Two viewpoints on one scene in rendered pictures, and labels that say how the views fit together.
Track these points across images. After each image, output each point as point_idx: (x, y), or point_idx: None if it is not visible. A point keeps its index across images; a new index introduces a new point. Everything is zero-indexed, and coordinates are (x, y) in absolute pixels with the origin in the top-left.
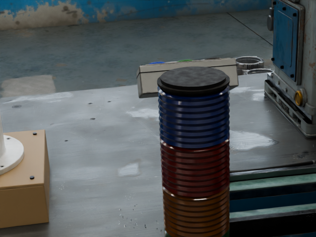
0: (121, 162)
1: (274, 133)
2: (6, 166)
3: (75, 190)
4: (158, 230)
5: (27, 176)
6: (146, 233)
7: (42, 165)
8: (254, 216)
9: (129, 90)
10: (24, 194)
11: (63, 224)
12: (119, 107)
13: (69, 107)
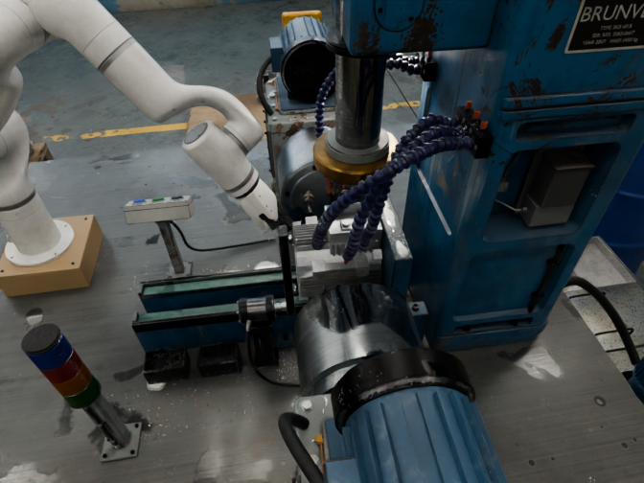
0: (149, 232)
1: None
2: (57, 254)
3: (113, 258)
4: None
5: (70, 261)
6: None
7: (82, 251)
8: (174, 318)
9: (180, 153)
10: (68, 274)
11: (98, 288)
12: (167, 172)
13: (133, 171)
